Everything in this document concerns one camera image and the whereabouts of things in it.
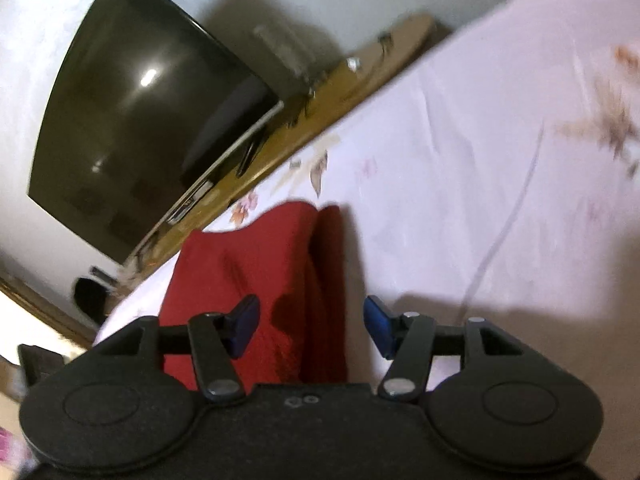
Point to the wooden television cabinet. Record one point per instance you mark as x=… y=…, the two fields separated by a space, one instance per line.
x=345 y=92

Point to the dark red garment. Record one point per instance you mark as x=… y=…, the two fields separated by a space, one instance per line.
x=270 y=260

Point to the dark box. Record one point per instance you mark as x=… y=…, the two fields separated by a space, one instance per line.
x=40 y=365

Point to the black chair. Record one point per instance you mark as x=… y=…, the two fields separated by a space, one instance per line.
x=92 y=305

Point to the pink floral bedsheet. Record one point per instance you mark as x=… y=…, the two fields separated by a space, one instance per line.
x=450 y=160

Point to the black remote control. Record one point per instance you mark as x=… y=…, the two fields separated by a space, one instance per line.
x=101 y=274

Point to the small white object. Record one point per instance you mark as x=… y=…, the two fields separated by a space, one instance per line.
x=354 y=64

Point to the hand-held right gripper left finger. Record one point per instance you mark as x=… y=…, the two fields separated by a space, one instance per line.
x=245 y=327

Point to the black flat screen television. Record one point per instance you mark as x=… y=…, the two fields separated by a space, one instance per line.
x=135 y=125

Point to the silver set-top box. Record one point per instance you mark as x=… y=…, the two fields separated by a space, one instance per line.
x=192 y=200

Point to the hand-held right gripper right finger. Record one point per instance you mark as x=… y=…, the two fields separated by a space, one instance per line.
x=380 y=325

